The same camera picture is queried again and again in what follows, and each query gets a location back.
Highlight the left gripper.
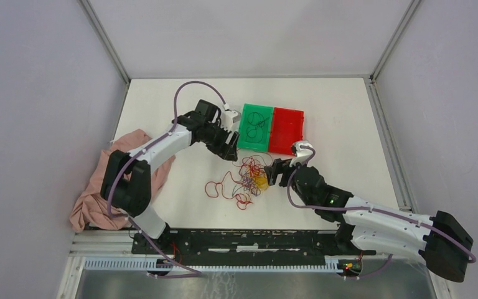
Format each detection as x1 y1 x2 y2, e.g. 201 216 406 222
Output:
202 121 240 162

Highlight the red thin cable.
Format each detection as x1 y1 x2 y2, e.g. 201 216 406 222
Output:
204 153 273 211

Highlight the black thin cable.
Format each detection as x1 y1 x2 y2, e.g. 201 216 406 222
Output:
245 111 270 142

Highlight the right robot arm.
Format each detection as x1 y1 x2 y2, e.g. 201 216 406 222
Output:
265 159 477 283

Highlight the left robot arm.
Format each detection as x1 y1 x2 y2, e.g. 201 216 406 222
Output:
100 100 241 254

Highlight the green plastic tray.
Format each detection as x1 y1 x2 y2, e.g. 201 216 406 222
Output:
237 103 274 152

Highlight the red plastic tray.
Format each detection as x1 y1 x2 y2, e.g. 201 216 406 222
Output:
268 107 304 155

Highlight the pink cloth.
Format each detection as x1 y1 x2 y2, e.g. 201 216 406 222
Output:
69 129 176 232

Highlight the yellow thin cable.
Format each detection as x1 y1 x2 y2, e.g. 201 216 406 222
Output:
250 174 269 192

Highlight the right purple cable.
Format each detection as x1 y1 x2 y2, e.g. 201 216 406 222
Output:
286 145 477 280

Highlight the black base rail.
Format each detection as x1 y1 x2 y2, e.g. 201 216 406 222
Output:
154 228 376 266

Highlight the white cable duct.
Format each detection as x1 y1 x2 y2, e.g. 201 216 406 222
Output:
83 257 342 274

